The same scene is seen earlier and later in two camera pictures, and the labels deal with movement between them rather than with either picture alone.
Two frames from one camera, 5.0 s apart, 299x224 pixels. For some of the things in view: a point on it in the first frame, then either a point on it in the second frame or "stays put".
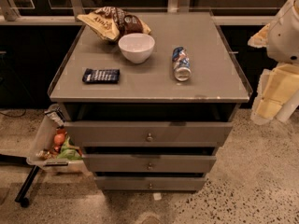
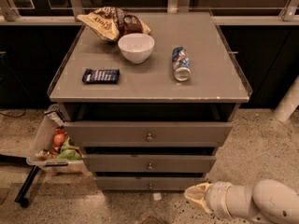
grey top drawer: x=149 y=133 stays put
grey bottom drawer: x=151 y=183 stays put
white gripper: x=284 y=37 to x=219 y=196
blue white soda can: x=182 y=70 stays put
